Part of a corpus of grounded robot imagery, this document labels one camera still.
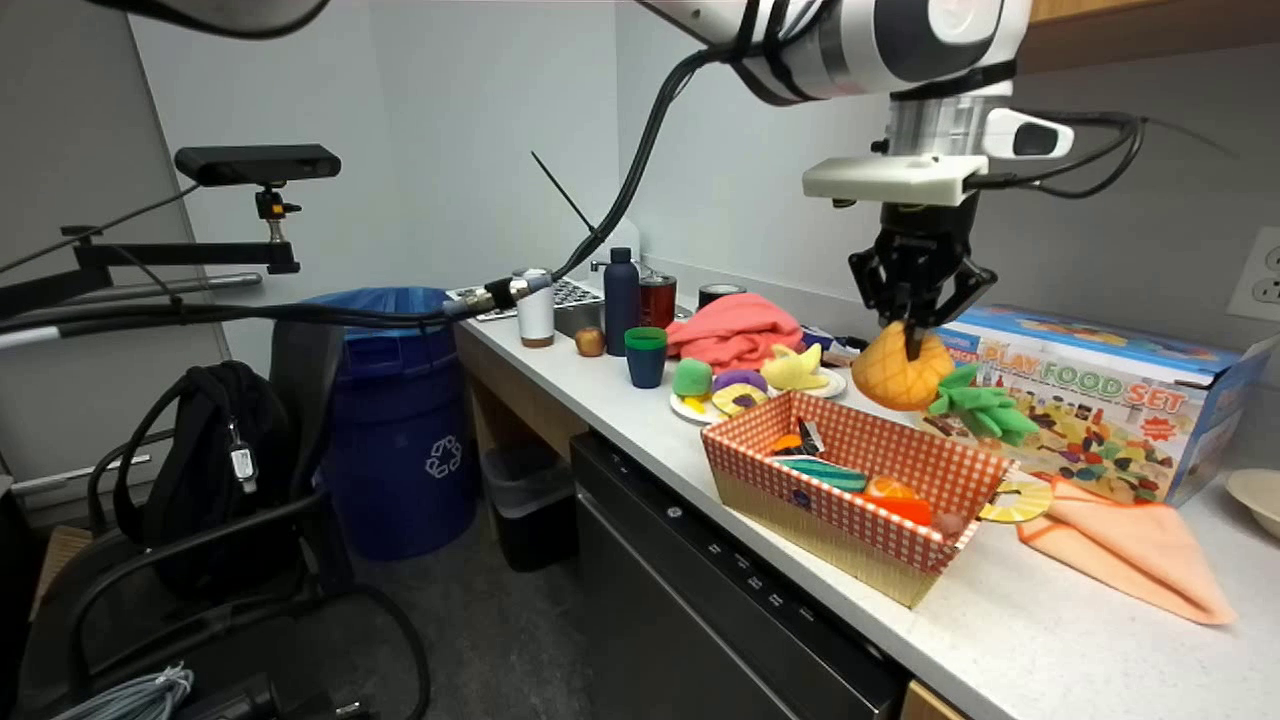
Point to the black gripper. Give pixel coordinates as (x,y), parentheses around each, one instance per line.
(922,236)

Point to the yellow toy pineapple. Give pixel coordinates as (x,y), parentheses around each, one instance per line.
(893,381)

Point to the yellow star toy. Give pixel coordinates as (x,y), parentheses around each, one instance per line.
(796,366)

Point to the teal toy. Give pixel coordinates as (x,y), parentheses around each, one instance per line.
(827,474)

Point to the orange red toy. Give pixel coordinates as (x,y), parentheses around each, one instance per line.
(900,503)

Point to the toy food set box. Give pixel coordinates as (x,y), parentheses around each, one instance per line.
(1105,413)

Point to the toy lemon slice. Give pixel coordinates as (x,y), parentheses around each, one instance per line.
(1019,503)

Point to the red checkered fruit box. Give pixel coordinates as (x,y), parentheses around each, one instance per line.
(827,514)

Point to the green toy ball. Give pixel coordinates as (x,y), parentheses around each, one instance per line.
(691,378)

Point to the small brown toy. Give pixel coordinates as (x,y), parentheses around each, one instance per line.
(588,343)

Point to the pink cloth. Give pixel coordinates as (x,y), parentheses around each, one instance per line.
(742,325)

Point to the white plate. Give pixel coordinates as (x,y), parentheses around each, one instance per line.
(692,410)

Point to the red tumbler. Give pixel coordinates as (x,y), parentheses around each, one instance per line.
(659,300)

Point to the blue cup green rim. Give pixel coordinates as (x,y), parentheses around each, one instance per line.
(646,361)

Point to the dark blue bottle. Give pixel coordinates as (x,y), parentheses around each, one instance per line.
(620,300)

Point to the white keyboard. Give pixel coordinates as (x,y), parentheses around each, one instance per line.
(577,294)

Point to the orange napkin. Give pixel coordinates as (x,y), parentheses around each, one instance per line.
(1133,562)

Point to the wooden upper cabinet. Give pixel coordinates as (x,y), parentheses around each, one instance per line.
(1174,34)

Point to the white cup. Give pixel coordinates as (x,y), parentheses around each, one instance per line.
(535,322)

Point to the dishwasher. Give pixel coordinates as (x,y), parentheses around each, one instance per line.
(692,602)

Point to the wooden cabinet door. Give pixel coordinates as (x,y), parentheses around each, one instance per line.
(925,706)

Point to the small black waste bin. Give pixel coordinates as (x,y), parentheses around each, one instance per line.
(535,514)

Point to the blue recycling bin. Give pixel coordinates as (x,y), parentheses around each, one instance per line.
(401,443)

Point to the black office chair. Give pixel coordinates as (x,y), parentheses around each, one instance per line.
(307,403)

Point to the black backpack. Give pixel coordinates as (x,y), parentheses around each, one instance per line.
(201,467)

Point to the grey teal cloth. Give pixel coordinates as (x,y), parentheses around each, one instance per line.
(133,699)

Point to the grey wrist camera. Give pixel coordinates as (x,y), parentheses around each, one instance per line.
(887,176)

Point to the white wall outlet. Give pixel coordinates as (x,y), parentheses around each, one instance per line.
(1263,273)

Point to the black stereo camera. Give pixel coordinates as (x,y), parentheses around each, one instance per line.
(262,160)

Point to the black camera stand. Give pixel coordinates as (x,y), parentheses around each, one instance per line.
(161,251)

